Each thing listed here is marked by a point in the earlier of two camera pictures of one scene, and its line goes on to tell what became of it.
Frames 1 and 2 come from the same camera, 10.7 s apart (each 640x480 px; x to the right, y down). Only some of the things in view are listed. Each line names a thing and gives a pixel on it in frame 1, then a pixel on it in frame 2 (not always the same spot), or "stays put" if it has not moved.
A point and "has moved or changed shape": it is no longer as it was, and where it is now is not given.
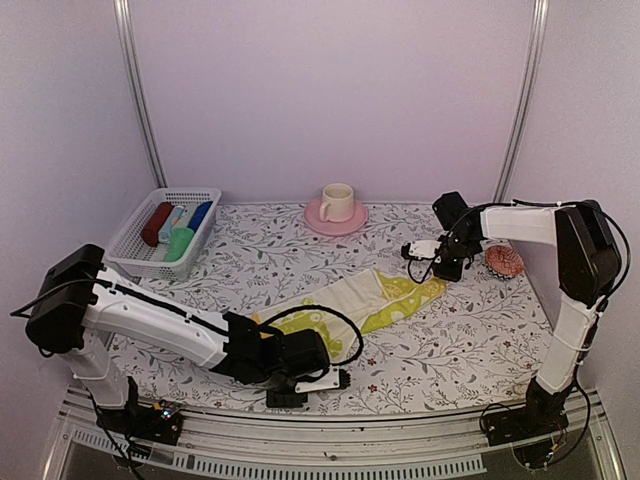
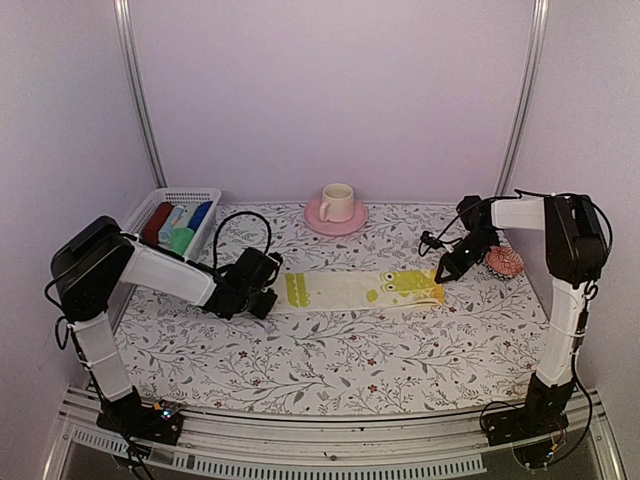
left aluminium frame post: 128,39 stays put
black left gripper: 274,401 to 264,309
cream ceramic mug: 338,203 stays put
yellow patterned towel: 361,305 has moved or changed shape
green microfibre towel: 180,239 stays put
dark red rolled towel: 150,232 stays put
